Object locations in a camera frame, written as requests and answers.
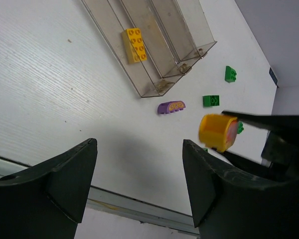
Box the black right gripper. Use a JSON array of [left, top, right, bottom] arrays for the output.
[[219, 111, 299, 182]]

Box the blue label right corner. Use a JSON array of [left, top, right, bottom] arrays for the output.
[[269, 68, 278, 87]]

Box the clear three-compartment container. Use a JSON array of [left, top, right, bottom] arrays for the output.
[[83, 0, 216, 98]]

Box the yellow long lego brick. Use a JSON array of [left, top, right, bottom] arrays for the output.
[[121, 28, 147, 64]]

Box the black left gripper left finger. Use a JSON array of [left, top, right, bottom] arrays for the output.
[[0, 138, 98, 239]]

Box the yellow rounded lego piece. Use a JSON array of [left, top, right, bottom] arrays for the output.
[[198, 114, 238, 152]]

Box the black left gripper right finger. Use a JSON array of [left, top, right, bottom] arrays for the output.
[[182, 139, 299, 239]]

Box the purple curved lego piece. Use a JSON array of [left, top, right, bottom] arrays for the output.
[[157, 101, 186, 115]]

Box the green lego brick top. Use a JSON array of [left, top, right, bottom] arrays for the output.
[[225, 66, 237, 83]]

